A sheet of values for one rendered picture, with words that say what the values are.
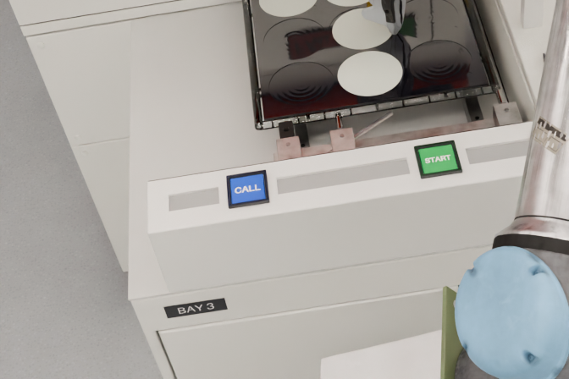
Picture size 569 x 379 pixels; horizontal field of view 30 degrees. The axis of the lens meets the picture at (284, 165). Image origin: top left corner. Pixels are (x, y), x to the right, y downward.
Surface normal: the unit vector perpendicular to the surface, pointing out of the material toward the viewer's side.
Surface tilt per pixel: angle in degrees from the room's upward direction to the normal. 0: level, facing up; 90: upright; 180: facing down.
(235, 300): 90
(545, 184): 35
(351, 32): 1
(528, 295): 48
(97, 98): 90
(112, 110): 90
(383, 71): 0
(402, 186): 0
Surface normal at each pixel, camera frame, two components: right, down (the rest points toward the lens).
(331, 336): 0.09, 0.73
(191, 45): -0.13, -0.66
